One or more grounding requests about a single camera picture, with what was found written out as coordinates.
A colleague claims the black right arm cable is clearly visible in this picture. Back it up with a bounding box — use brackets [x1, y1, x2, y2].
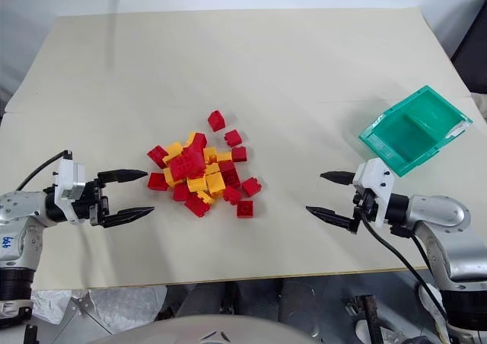
[360, 210, 450, 324]

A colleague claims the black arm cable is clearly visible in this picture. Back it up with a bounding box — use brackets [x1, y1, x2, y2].
[14, 150, 74, 193]
[360, 210, 450, 324]

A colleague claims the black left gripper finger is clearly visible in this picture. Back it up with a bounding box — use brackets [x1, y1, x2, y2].
[97, 169, 149, 187]
[102, 206, 155, 230]

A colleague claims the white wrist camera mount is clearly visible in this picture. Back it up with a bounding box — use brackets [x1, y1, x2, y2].
[352, 158, 395, 230]
[53, 159, 91, 221]

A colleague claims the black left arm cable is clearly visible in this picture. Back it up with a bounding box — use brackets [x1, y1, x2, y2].
[14, 150, 74, 193]

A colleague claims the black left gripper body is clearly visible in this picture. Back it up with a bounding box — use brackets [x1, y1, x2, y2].
[71, 178, 112, 228]

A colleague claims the red plastic toy brick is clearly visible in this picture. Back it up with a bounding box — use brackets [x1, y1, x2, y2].
[168, 145, 207, 183]

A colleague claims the crumpled clear plastic sheet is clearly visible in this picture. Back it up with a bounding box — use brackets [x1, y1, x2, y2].
[31, 285, 169, 338]

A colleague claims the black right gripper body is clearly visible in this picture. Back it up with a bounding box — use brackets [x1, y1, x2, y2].
[352, 188, 377, 224]

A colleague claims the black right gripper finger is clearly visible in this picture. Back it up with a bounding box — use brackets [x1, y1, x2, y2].
[305, 205, 361, 234]
[320, 170, 357, 187]

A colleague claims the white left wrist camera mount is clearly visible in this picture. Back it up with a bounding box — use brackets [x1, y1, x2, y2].
[53, 159, 91, 221]

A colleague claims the green plastic bin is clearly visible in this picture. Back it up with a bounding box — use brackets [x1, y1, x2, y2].
[358, 85, 474, 178]

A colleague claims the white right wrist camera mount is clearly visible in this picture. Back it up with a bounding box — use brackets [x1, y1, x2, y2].
[352, 158, 395, 230]

